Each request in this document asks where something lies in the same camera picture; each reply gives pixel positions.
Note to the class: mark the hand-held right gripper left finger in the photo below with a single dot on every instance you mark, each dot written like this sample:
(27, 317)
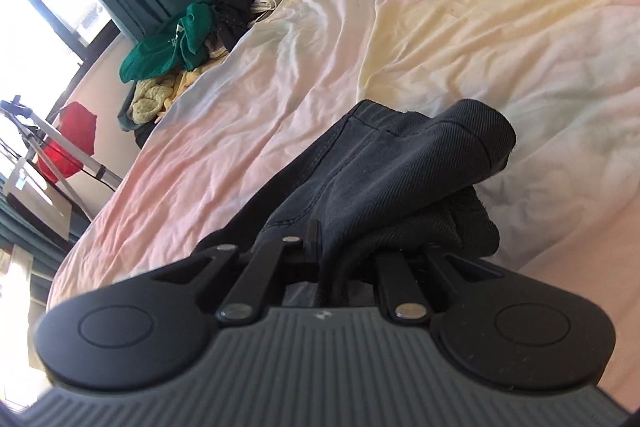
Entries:
(272, 264)

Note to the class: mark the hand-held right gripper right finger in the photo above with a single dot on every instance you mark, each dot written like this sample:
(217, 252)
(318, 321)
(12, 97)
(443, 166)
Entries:
(395, 277)

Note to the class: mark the pale yellow knit garment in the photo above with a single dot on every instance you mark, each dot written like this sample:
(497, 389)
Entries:
(150, 97)

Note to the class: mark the green garment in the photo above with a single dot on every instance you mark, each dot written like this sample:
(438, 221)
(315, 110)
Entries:
(160, 52)

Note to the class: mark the red garment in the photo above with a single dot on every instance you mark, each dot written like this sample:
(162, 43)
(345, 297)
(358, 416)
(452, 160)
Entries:
(75, 127)

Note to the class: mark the white board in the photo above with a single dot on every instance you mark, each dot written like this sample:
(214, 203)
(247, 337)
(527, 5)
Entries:
(35, 202)

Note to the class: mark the pastel bed cover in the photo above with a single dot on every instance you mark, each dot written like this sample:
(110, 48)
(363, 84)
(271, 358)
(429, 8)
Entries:
(450, 32)

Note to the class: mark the black cloth pile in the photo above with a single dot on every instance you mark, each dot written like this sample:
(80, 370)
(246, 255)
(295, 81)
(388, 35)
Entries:
(235, 7)

